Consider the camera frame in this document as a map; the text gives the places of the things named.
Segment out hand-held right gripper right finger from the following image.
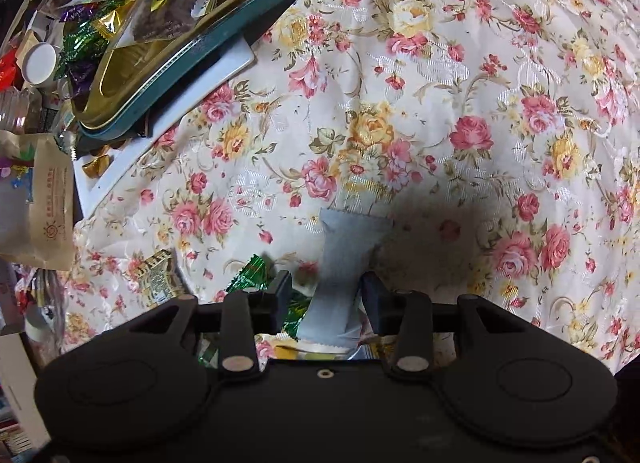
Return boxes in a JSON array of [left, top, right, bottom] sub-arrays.
[[360, 271, 522, 378]]

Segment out grey snack packet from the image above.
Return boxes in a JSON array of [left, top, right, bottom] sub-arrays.
[[299, 208, 396, 350]]

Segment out purple foil candy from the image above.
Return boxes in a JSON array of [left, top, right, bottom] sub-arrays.
[[59, 0, 103, 25]]

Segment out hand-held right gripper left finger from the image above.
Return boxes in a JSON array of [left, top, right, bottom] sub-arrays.
[[130, 271, 294, 378]]

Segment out kraft paper bag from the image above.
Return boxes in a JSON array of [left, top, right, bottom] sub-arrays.
[[0, 130, 77, 272]]

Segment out white cardboard box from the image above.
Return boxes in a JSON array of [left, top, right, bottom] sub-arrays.
[[0, 332, 52, 446]]

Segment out green white snack packet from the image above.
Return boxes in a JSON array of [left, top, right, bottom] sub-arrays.
[[197, 253, 315, 370]]

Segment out white round lid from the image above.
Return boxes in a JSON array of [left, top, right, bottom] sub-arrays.
[[22, 42, 59, 87]]

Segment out clear bag of brown snack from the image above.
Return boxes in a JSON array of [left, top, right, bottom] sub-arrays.
[[119, 0, 237, 45]]

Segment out teal gold tin tray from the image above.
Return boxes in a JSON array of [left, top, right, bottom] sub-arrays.
[[70, 0, 387, 142]]

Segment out red wrapper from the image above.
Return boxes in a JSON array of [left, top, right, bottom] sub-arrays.
[[0, 50, 22, 90]]

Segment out green foil candy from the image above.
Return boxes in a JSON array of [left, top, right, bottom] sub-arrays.
[[54, 22, 112, 80]]

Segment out white board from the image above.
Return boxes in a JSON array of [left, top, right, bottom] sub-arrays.
[[74, 36, 257, 220]]

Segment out floral tablecloth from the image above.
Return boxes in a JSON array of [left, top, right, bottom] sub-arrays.
[[64, 0, 640, 376]]

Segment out clear plastic bottle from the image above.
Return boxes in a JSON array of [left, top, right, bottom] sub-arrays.
[[0, 87, 45, 135]]

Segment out brown gold patterned snack packet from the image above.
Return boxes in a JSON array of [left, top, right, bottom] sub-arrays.
[[134, 249, 185, 310]]

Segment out gold foil candy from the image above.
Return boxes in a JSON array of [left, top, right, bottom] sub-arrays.
[[94, 0, 138, 40], [81, 152, 115, 180]]

